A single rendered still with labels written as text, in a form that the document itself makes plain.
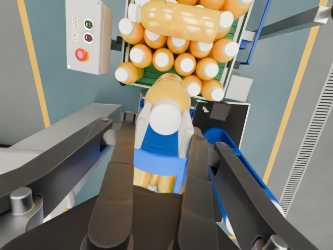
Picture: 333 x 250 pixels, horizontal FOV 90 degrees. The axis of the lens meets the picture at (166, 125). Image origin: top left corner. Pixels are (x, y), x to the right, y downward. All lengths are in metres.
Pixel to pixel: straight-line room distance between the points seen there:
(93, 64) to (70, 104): 1.42
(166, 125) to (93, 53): 0.44
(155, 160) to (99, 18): 0.43
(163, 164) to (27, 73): 1.86
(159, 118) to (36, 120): 2.12
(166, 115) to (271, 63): 1.72
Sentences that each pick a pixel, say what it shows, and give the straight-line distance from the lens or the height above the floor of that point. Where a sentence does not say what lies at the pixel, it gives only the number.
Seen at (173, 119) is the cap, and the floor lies 1.46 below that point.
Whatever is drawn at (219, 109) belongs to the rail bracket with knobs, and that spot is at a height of 1.00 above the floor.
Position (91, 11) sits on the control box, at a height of 1.10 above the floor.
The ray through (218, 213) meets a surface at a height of 0.15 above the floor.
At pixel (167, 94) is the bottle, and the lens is 0.22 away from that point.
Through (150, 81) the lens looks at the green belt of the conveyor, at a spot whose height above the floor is 0.90.
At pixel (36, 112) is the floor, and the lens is 2.24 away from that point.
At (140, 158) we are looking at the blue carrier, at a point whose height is 1.22.
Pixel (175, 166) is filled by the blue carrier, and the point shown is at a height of 1.22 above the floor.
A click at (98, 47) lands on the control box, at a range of 0.59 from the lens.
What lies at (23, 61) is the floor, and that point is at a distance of 2.17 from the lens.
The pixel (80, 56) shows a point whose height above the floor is 1.11.
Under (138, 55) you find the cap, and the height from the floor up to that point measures 1.12.
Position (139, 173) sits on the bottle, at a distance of 0.62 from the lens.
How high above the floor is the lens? 1.64
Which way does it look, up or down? 69 degrees down
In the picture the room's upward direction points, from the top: 174 degrees counter-clockwise
